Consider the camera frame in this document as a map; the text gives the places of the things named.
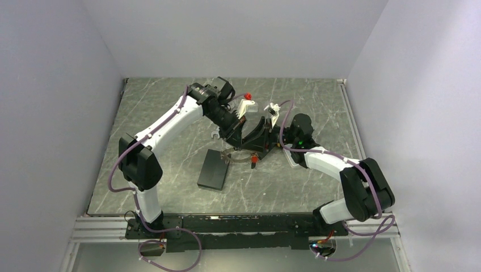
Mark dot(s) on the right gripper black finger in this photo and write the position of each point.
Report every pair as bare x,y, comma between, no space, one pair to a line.
255,140
262,154

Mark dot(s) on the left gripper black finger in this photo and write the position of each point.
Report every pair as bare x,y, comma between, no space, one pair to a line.
236,127
235,140

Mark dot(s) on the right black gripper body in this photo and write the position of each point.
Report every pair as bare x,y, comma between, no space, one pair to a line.
274,135

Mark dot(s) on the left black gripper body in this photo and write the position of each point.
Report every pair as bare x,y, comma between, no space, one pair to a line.
224,119

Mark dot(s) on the red key tag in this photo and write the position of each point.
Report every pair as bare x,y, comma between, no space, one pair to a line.
254,160

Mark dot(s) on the large toothed metal ring disc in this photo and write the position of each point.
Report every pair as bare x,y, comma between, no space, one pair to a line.
233,156

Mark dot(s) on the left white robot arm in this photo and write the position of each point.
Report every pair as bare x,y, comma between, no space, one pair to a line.
139,154

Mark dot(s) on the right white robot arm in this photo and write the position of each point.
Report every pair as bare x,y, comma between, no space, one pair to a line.
366,192

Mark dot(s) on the silver open-end wrench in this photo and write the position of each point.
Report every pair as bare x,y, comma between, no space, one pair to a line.
215,134

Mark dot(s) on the white rectangular router box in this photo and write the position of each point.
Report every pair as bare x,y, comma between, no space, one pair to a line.
289,158

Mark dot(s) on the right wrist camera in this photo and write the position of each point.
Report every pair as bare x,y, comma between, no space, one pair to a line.
273,111

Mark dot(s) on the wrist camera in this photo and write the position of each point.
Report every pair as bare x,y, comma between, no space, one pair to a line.
246,106
273,111

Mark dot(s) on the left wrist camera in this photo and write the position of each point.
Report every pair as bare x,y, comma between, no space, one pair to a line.
246,106

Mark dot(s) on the black network switch with ports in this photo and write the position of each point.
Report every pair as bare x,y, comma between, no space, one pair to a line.
213,172

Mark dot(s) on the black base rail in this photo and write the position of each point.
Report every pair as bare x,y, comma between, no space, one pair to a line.
235,231

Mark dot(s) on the aluminium frame rail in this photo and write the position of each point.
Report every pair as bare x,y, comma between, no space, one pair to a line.
108,229

